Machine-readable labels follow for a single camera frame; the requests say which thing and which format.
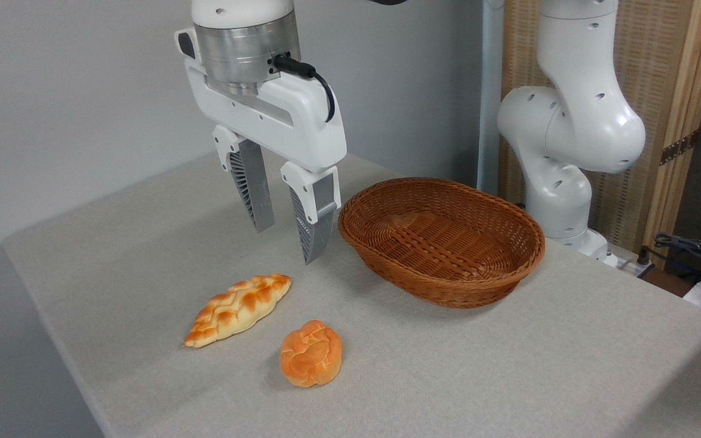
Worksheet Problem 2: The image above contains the metal screen hinge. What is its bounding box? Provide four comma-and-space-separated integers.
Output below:
659, 128, 700, 167

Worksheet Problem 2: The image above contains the grey cable bundle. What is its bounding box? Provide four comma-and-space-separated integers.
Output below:
653, 233, 701, 277

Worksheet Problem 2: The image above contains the long braided bread loaf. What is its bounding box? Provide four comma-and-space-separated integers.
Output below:
183, 273, 293, 349

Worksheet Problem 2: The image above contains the brown woven wicker basket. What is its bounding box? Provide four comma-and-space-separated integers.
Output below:
337, 177, 546, 310

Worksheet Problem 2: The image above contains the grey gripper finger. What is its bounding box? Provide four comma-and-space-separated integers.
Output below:
212, 124, 276, 234
280, 161, 343, 266

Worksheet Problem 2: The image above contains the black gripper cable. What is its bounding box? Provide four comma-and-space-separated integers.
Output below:
273, 54, 337, 123

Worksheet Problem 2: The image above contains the round knotted bread roll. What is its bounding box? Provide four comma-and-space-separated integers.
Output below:
279, 319, 344, 388

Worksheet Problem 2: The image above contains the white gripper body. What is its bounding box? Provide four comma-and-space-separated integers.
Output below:
175, 27, 348, 175

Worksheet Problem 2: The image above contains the grey vertical pole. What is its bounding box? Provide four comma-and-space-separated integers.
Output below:
476, 0, 505, 195

